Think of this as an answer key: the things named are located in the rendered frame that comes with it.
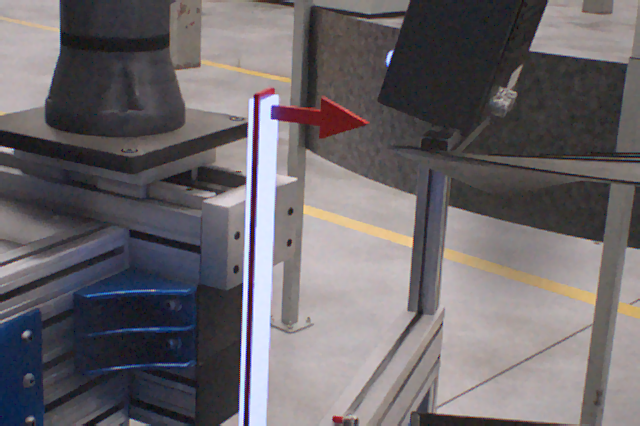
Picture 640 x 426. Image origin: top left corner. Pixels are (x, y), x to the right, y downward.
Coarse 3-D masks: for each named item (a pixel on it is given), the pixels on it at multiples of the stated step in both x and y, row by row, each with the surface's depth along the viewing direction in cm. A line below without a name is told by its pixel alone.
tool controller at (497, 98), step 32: (416, 0) 117; (448, 0) 116; (480, 0) 115; (512, 0) 114; (544, 0) 130; (416, 32) 118; (448, 32) 117; (480, 32) 116; (512, 32) 116; (416, 64) 119; (448, 64) 118; (480, 64) 116; (512, 64) 128; (384, 96) 121; (416, 96) 120; (448, 96) 119; (480, 96) 118; (512, 96) 124; (448, 128) 120
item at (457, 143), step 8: (488, 120) 135; (432, 128) 119; (440, 128) 119; (480, 128) 131; (456, 136) 118; (472, 136) 127; (424, 144) 115; (432, 144) 115; (440, 144) 114; (448, 144) 114; (456, 144) 121; (464, 144) 123
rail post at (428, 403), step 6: (438, 372) 125; (432, 384) 122; (432, 390) 123; (426, 396) 122; (432, 396) 123; (420, 402) 123; (426, 402) 123; (432, 402) 124; (420, 408) 123; (426, 408) 123; (432, 408) 125
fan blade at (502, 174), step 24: (432, 168) 64; (456, 168) 63; (480, 168) 63; (504, 168) 52; (528, 168) 51; (552, 168) 52; (576, 168) 52; (600, 168) 53; (624, 168) 53; (504, 192) 72
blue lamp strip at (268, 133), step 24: (264, 120) 63; (264, 144) 63; (264, 168) 64; (264, 192) 64; (264, 216) 65; (264, 240) 66; (264, 264) 66; (264, 288) 67; (264, 312) 67; (264, 336) 68; (264, 360) 69; (264, 384) 69; (264, 408) 70
